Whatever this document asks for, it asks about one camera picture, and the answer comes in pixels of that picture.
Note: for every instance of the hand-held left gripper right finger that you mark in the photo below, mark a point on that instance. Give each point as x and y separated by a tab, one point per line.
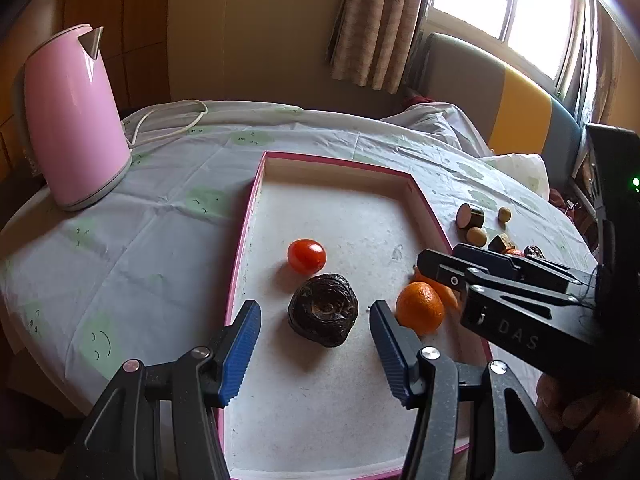
387	342

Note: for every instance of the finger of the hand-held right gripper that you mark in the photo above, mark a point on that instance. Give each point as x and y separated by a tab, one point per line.
440	267
487	257

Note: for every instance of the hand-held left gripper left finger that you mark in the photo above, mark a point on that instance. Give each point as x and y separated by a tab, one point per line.
240	350

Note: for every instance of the mandarin orange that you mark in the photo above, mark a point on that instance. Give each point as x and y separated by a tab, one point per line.
446	294
420	307

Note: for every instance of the dark red date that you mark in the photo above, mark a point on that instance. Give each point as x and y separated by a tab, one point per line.
533	251

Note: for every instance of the dark water chestnut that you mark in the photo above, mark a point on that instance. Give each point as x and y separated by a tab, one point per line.
324	316

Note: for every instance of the pink shallow tray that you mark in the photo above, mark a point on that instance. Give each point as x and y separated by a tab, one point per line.
340	210

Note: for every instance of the person's right hand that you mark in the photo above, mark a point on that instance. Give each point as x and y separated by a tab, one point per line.
590	415

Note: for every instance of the small red fruit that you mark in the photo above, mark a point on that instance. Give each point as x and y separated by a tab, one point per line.
515	251

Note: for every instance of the dark red cloth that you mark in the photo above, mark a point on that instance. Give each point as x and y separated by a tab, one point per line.
422	99
567	207

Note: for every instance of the red tomato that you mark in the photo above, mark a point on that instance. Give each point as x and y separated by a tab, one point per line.
306	256

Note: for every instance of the white green printed tablecloth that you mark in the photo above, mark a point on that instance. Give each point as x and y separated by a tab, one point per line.
175	240

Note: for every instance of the white patterned pillow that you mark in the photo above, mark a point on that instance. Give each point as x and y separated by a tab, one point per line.
435	125

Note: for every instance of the grey yellow blue headboard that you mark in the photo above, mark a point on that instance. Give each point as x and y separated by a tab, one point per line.
465	85

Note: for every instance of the beige patterned curtain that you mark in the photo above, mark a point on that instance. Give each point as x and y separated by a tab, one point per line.
600	60
375	25

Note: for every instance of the window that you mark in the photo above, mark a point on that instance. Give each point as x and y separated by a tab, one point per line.
500	5

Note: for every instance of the pink electric kettle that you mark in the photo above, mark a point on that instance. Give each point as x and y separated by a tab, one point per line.
70	125

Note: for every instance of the brown wooden cabinet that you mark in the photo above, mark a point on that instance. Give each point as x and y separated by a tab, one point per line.
125	35

